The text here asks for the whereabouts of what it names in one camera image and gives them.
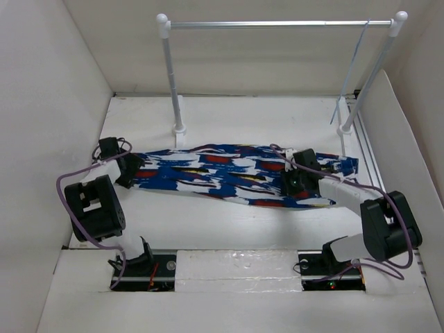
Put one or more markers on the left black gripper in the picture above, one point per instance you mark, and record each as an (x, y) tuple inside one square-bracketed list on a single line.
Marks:
[(134, 165)]

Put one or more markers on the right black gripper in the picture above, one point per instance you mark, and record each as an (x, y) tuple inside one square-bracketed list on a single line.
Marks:
[(287, 189)]

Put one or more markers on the blue white red patterned trousers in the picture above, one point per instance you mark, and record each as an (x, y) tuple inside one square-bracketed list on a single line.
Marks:
[(237, 173)]

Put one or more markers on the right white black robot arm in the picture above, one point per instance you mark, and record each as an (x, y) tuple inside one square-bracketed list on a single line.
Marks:
[(389, 232)]

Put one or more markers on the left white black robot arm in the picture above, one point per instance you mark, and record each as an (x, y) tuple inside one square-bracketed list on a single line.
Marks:
[(92, 204)]

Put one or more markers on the white and silver clothes rack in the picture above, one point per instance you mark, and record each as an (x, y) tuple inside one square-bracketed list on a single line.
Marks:
[(265, 58)]

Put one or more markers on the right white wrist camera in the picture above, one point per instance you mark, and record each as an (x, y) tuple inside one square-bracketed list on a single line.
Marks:
[(288, 154)]

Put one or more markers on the aluminium rail on right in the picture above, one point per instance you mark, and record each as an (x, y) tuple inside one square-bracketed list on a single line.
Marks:
[(370, 163)]

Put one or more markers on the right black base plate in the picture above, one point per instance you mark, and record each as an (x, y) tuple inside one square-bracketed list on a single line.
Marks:
[(317, 274)]

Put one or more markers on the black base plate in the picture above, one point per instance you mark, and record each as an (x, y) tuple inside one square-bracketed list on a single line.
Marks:
[(317, 274), (140, 275)]

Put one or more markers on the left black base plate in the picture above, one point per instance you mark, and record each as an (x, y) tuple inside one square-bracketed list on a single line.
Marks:
[(140, 275)]

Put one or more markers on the light blue wire hanger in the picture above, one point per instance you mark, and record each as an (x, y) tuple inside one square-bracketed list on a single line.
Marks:
[(349, 71)]

